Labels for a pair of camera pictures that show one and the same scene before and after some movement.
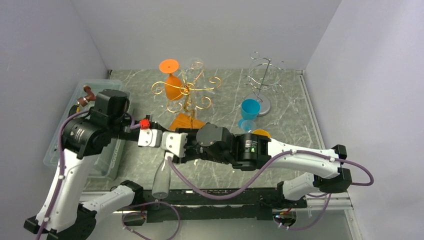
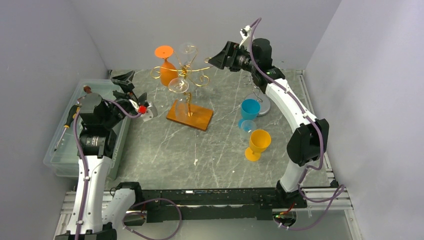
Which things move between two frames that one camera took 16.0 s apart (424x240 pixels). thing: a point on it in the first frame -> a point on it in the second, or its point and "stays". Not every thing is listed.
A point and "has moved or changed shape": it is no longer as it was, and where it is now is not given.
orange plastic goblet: (173, 86) -> (168, 71)
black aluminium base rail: (205, 205) stays
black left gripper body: (125, 131) -> (115, 113)
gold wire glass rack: (187, 120) has moved or changed shape
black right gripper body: (194, 149) -> (241, 61)
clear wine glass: (200, 89) -> (187, 53)
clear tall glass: (248, 126) stays
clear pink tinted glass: (160, 188) -> (183, 107)
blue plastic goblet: (250, 110) stays
